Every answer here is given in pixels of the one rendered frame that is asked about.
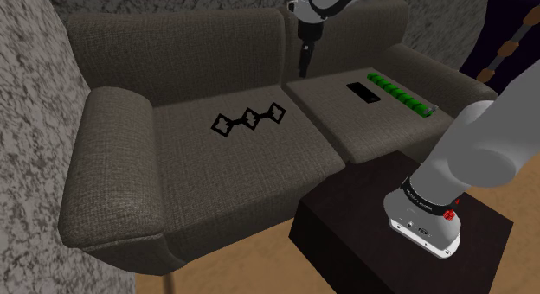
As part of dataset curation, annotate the dark robot stand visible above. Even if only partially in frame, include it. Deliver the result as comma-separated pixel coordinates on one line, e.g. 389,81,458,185
288,150,515,294

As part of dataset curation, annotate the black phone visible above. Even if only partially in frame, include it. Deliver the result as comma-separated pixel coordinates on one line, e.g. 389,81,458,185
345,81,382,105

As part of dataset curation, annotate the black three-square chain object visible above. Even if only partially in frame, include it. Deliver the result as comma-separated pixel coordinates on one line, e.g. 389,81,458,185
210,101,287,138

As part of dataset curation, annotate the brown fabric sofa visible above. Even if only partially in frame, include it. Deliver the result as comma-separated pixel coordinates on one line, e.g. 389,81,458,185
57,0,499,294

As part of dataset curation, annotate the green ribbed tool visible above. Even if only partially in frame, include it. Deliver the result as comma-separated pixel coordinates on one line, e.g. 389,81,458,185
365,72,440,119

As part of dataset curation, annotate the dark cabinet with wooden rods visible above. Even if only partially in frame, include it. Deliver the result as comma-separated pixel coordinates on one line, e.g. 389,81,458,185
458,0,540,97

